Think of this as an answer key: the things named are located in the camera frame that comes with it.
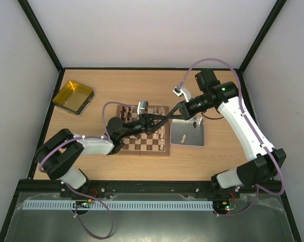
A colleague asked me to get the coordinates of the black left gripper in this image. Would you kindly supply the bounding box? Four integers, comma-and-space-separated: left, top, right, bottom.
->
119, 114, 168, 140

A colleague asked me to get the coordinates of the pink metal tin tray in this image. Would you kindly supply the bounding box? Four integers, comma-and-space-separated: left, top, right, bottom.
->
170, 116, 206, 149

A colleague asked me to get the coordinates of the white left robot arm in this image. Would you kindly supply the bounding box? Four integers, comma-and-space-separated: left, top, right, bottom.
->
35, 113, 168, 190

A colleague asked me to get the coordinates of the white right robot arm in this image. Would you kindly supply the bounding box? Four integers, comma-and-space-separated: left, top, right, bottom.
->
167, 69, 286, 198

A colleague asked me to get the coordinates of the wooden chess board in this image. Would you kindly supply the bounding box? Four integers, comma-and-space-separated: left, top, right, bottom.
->
116, 104, 170, 157

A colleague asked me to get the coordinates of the yellow tin lid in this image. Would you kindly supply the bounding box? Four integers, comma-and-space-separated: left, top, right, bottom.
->
53, 81, 95, 116

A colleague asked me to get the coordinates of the black enclosure frame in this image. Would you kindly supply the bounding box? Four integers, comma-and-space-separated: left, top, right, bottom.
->
0, 0, 303, 242

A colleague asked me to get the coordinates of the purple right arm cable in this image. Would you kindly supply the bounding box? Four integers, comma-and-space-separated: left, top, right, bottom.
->
178, 58, 286, 217

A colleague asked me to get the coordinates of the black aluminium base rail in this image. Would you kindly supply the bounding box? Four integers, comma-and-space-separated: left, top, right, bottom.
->
15, 178, 285, 201

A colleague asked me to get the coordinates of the slotted grey cable duct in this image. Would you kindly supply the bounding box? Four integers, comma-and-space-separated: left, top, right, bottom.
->
22, 200, 213, 211

